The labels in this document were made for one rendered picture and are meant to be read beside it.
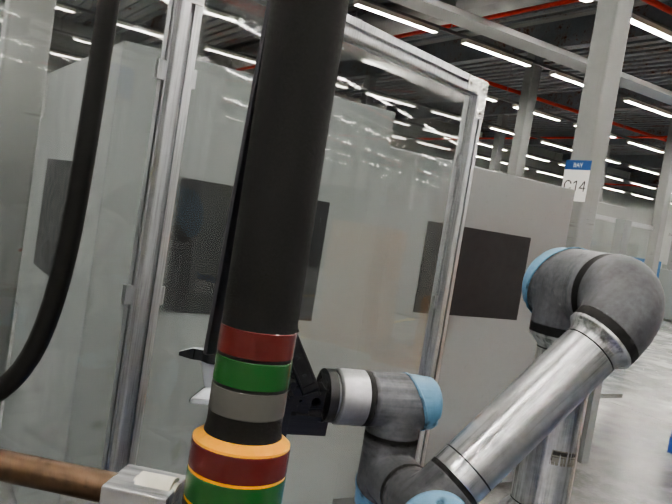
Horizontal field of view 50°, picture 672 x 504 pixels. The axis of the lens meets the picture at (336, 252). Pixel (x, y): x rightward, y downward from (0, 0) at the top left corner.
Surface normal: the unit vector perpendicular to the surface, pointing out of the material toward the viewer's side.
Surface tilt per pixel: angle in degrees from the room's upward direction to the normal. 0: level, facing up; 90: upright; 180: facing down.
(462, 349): 90
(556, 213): 90
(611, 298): 50
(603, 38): 90
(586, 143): 90
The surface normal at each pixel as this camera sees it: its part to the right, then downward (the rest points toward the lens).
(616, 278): -0.32, -0.73
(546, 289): -0.92, -0.08
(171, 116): 0.74, 0.15
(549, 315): -0.80, -0.10
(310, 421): 0.29, 0.23
